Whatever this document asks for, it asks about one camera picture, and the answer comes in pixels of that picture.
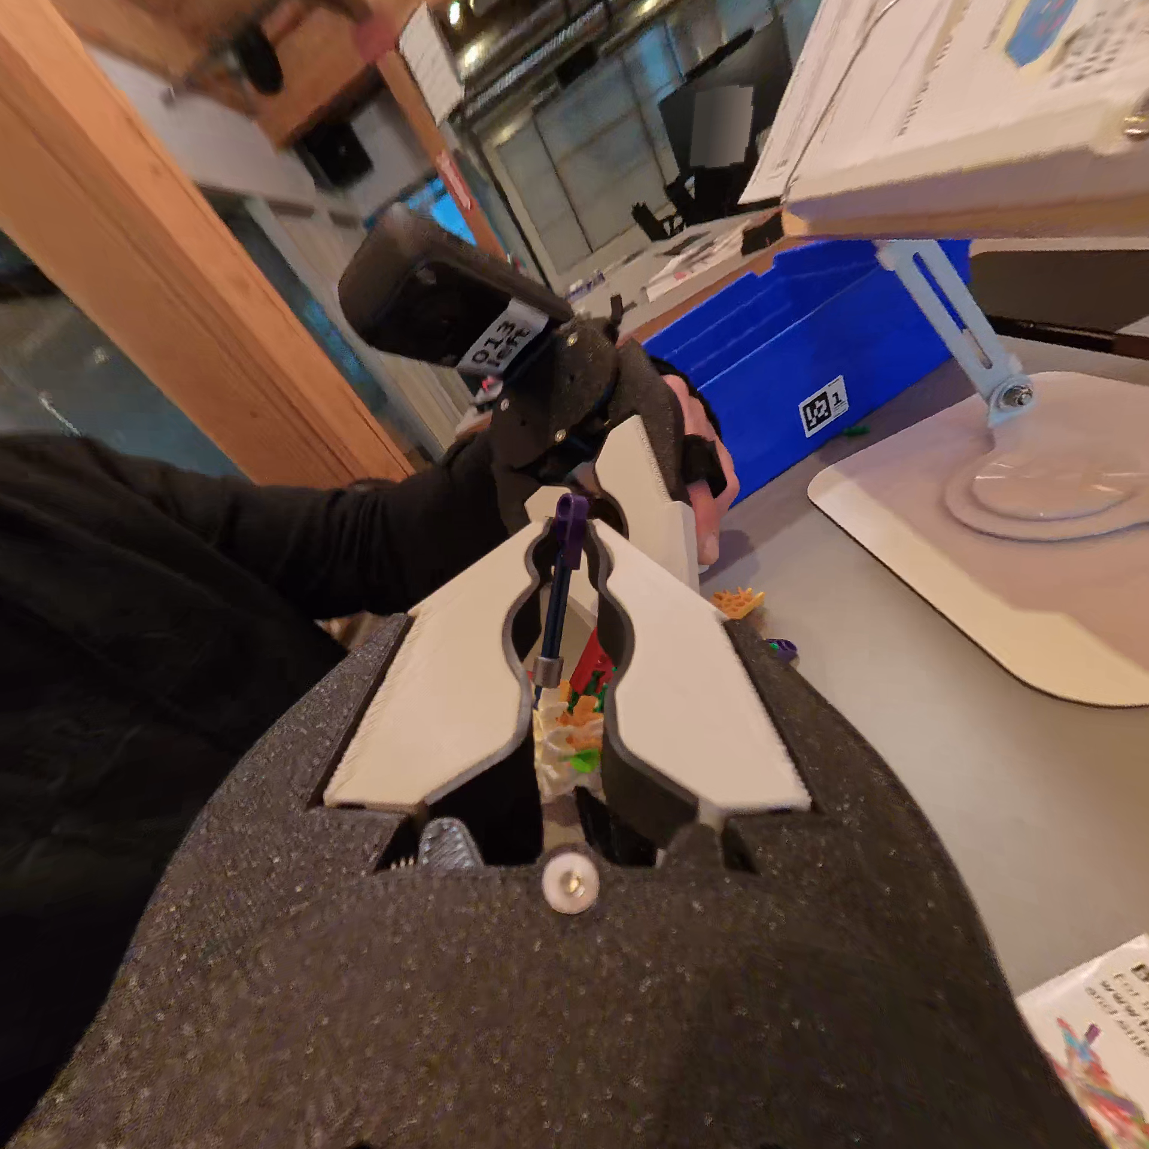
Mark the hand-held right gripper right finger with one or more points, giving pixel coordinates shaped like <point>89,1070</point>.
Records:
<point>709,718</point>

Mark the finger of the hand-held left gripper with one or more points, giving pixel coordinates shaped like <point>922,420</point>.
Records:
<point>647,485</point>
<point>544,499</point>

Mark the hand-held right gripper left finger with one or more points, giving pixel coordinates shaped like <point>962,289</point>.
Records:
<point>431,718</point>

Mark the small purple toy clip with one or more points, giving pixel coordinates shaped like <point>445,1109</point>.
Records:
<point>571,521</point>

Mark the blue toy rod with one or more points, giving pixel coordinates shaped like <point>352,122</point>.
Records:
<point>557,611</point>

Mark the grey toy spacer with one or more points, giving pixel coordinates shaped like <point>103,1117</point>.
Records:
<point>547,671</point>

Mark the colourful construction toy model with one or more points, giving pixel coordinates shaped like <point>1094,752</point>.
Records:
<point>575,736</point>

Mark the blue parts bin with tag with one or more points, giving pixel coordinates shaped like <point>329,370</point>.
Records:
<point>808,359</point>

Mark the person's left forearm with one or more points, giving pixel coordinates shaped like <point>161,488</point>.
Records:
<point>315,539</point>

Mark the person's left hand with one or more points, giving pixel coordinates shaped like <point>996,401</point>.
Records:
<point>712,525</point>

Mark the neighbouring grey table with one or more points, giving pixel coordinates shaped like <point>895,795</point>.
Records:
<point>628,297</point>

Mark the papers on neighbouring table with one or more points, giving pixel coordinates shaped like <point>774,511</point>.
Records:
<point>692,264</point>

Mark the small black box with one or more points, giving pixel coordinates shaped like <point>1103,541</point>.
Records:
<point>763,233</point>

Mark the black ceiling speaker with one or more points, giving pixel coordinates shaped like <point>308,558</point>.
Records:
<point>257,58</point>

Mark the wooden column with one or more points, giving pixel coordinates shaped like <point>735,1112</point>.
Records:
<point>134,224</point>

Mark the white stand base board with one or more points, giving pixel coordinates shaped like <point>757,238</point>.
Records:
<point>988,611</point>

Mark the instruction sheet board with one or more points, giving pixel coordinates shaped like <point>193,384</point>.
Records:
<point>943,108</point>

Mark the printed instruction leaflet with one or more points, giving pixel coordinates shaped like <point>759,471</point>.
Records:
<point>1096,1033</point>

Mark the black wall speaker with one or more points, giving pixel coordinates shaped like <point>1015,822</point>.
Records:
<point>338,154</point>

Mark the white wall sign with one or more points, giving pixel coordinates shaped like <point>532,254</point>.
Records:
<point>431,58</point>

